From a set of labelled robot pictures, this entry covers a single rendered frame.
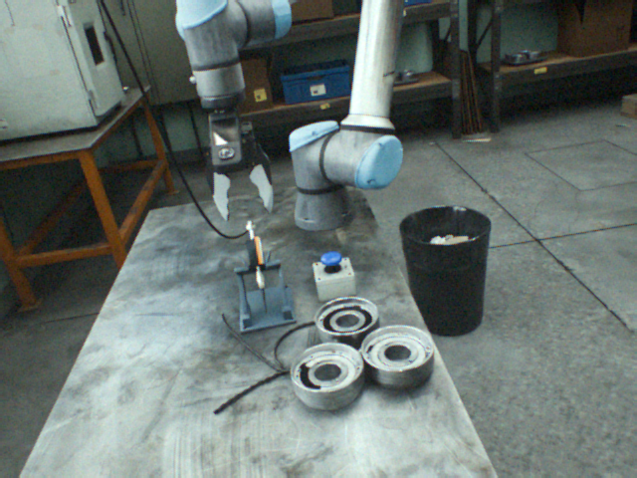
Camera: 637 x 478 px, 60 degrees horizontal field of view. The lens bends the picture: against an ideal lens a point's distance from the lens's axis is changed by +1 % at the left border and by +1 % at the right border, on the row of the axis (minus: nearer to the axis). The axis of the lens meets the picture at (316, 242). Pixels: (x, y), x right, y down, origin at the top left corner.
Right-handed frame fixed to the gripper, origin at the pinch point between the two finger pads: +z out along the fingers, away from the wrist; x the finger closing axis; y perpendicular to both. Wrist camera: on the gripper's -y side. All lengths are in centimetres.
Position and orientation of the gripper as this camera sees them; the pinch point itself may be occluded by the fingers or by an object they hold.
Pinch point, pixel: (247, 212)
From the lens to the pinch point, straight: 95.2
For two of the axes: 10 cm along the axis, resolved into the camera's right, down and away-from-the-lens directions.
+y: -1.2, -4.3, 8.9
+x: -9.8, 1.8, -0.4
